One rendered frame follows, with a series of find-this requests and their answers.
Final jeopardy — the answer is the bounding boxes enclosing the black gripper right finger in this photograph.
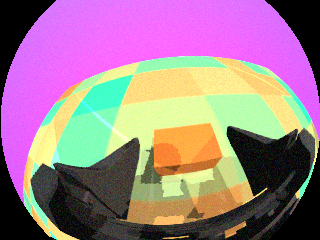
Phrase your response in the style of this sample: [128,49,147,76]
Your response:
[225,125,299,197]

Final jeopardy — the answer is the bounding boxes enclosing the orange block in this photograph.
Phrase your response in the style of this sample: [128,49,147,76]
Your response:
[155,123,223,176]

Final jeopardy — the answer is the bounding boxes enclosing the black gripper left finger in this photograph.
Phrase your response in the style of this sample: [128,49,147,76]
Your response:
[53,137,140,220]

